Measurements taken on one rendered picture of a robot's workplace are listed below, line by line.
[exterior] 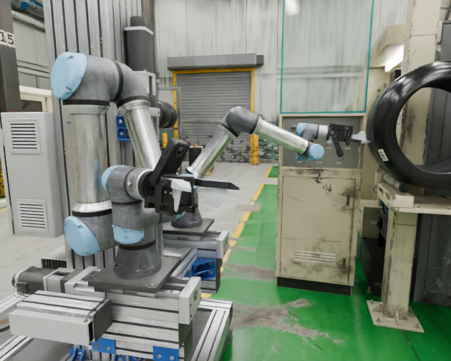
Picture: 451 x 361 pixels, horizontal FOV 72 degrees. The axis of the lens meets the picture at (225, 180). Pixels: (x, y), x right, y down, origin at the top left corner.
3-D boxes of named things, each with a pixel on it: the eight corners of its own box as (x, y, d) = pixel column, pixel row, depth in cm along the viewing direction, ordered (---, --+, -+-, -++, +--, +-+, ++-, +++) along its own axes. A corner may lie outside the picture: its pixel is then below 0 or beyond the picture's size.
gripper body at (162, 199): (198, 213, 69) (162, 205, 76) (202, 175, 68) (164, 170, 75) (173, 217, 62) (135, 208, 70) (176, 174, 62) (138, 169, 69)
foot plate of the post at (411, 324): (366, 301, 213) (366, 296, 213) (410, 307, 206) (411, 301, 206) (374, 325, 188) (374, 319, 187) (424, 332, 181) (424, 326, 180)
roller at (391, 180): (393, 178, 177) (384, 182, 178) (389, 171, 176) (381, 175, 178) (411, 190, 143) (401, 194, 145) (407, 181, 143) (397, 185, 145)
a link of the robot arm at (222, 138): (169, 190, 153) (236, 101, 149) (171, 185, 168) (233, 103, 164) (188, 204, 156) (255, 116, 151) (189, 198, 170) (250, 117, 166)
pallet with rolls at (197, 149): (186, 169, 896) (186, 142, 883) (214, 169, 891) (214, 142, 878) (177, 175, 778) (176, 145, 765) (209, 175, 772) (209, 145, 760)
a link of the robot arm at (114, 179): (126, 193, 85) (124, 162, 84) (152, 199, 79) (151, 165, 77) (99, 198, 79) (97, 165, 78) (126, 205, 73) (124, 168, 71)
